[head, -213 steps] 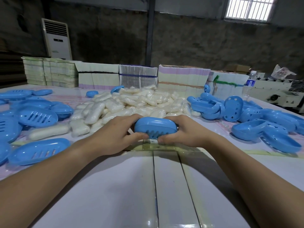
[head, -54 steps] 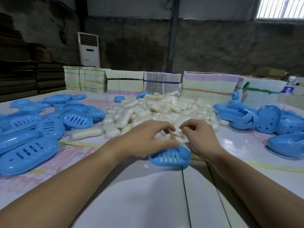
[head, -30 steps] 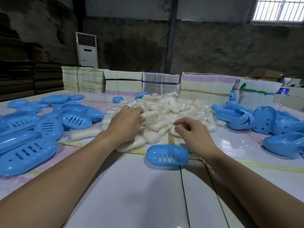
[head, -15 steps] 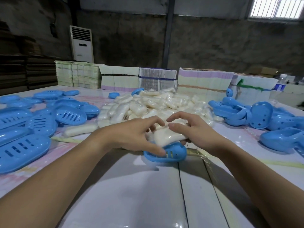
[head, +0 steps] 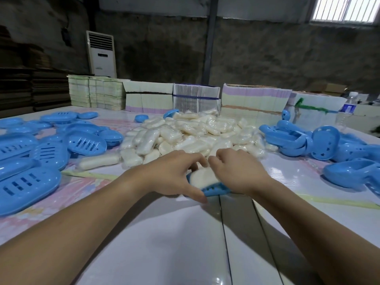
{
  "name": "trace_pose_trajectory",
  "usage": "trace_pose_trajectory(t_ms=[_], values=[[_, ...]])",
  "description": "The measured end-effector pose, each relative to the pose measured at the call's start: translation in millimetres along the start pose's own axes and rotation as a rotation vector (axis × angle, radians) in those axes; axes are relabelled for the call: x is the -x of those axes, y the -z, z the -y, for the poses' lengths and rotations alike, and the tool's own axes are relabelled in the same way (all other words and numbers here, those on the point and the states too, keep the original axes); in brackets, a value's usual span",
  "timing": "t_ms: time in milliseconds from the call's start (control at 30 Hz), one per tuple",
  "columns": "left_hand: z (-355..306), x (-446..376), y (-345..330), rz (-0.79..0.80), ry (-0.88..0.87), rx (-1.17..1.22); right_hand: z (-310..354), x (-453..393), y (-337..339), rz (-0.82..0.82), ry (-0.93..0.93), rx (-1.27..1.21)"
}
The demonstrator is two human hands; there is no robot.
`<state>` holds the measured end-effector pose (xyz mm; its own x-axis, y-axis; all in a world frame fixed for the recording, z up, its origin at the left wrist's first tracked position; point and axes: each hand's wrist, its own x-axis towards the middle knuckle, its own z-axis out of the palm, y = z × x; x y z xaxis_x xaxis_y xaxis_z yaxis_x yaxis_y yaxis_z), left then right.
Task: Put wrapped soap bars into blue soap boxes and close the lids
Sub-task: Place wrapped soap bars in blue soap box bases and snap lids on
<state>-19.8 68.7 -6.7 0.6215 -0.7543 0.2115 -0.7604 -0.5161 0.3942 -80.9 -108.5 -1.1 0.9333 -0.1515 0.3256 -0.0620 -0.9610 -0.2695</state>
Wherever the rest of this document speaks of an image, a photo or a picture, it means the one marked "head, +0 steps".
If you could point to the person's right hand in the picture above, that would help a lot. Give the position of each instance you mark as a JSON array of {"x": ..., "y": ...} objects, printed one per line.
[{"x": 240, "y": 175}]

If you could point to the person's left hand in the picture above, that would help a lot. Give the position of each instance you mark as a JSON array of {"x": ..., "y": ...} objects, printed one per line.
[{"x": 166, "y": 178}]

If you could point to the blue slotted plastic base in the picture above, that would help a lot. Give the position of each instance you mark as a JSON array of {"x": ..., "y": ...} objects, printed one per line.
[{"x": 218, "y": 190}]

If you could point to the white soap bar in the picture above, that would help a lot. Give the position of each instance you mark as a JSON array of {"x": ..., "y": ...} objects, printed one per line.
[{"x": 203, "y": 178}]

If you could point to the pile of white soaps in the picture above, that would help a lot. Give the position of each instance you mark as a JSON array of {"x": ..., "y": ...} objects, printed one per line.
[{"x": 184, "y": 133}]

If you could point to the blue oval plastic lid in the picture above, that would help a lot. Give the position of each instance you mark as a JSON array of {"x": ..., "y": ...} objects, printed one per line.
[
  {"x": 286, "y": 115},
  {"x": 141, "y": 118},
  {"x": 171, "y": 113}
]

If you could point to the pile of blue plastic lids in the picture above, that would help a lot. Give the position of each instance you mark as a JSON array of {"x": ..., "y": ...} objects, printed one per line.
[{"x": 326, "y": 145}]

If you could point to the pile of blue slotted lids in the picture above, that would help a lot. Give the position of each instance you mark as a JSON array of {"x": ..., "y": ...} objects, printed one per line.
[{"x": 35, "y": 163}]

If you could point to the person's right forearm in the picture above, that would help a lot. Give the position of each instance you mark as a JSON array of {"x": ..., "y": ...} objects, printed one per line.
[{"x": 320, "y": 240}]

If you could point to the person's left forearm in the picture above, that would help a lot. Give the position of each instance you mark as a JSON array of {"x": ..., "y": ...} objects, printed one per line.
[{"x": 65, "y": 243}]

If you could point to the white carton stack, pink stripe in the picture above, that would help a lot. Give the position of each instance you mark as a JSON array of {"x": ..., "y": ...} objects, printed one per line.
[{"x": 255, "y": 99}]

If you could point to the row of stacked flat cartons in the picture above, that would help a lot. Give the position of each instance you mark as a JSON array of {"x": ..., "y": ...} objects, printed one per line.
[{"x": 148, "y": 102}]

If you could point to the silver sheet bundle, blue band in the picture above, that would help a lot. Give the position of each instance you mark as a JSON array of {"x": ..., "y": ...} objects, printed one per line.
[{"x": 196, "y": 99}]

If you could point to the white sheet stack, green mark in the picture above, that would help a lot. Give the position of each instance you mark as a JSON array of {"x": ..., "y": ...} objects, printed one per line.
[{"x": 316, "y": 112}]

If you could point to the stack of greenish paper sheets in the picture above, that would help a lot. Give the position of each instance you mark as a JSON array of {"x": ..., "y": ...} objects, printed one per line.
[{"x": 98, "y": 93}]

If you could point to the brown cardboard box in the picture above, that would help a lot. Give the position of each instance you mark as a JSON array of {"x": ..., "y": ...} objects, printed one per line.
[{"x": 331, "y": 88}]

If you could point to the clear water bottle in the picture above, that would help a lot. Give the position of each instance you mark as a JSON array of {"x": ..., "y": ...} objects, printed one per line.
[{"x": 348, "y": 108}]

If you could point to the dark metal pillar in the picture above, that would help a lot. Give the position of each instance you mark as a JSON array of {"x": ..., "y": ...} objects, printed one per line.
[
  {"x": 90, "y": 13},
  {"x": 210, "y": 41}
]

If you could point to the white standing air conditioner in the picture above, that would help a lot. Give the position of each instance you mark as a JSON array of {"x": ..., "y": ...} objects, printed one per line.
[{"x": 101, "y": 54}]

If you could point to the white workshop machine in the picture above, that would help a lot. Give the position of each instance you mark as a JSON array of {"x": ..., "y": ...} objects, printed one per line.
[{"x": 368, "y": 115}]

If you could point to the stacks of brown cardboard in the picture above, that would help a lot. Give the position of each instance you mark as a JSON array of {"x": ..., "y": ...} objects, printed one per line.
[{"x": 29, "y": 89}]

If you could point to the barred window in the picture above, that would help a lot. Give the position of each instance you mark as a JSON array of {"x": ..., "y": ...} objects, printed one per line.
[{"x": 345, "y": 8}]

